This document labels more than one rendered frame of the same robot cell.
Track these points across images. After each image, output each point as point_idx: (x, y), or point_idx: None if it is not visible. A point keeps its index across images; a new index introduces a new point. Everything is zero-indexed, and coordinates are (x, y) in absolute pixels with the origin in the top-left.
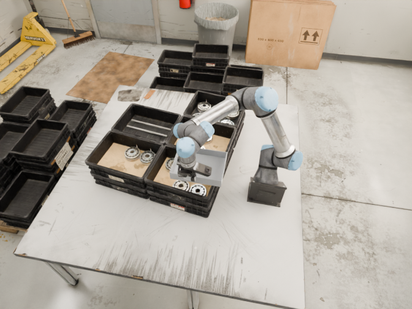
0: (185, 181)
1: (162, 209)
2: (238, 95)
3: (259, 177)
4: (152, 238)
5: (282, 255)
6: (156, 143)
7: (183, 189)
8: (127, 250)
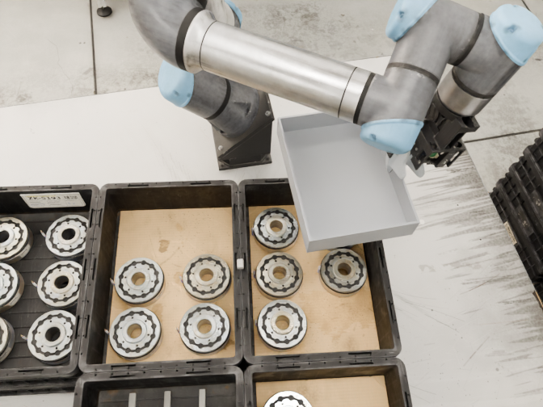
0: (324, 266)
1: None
2: (183, 2)
3: (246, 112)
4: (455, 313)
5: None
6: (252, 392)
7: (349, 259)
8: (511, 355)
